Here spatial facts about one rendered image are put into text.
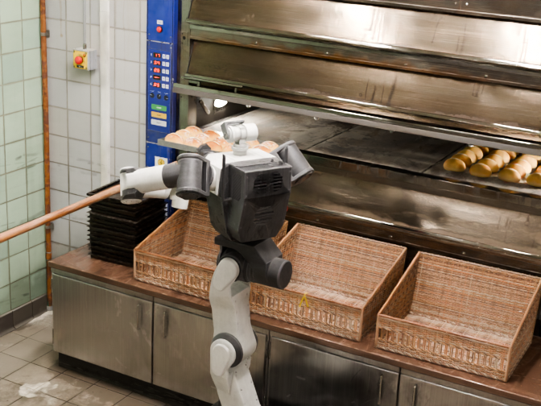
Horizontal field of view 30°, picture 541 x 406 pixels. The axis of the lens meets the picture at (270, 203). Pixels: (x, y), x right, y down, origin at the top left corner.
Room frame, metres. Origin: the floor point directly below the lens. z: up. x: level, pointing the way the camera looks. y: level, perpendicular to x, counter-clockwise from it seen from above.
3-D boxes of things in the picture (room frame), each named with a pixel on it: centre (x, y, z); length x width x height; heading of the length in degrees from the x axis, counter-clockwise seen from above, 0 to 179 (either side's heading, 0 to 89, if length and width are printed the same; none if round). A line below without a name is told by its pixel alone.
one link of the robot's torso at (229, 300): (3.61, 0.12, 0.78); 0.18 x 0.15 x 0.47; 151
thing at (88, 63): (5.01, 0.97, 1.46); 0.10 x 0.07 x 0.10; 62
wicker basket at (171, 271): (4.38, 0.26, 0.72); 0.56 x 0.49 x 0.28; 62
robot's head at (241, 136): (3.63, 0.12, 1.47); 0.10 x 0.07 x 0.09; 123
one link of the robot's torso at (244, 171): (3.58, 0.09, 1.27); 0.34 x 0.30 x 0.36; 123
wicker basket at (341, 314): (4.10, -0.26, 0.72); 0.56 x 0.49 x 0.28; 62
